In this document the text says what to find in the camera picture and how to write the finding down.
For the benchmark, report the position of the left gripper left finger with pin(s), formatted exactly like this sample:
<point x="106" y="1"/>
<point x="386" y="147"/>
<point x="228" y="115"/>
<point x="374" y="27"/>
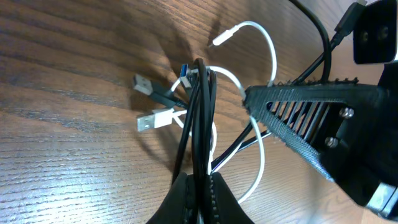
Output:
<point x="175" y="208"/>

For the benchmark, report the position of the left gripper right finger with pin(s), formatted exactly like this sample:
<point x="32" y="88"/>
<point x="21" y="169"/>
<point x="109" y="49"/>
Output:
<point x="221" y="205"/>

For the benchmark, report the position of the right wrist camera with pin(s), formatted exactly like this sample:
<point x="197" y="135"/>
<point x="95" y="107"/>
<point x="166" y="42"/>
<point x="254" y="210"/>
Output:
<point x="375" y="34"/>

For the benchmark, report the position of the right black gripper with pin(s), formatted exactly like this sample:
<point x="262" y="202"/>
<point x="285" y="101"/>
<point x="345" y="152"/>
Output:
<point x="345" y="131"/>

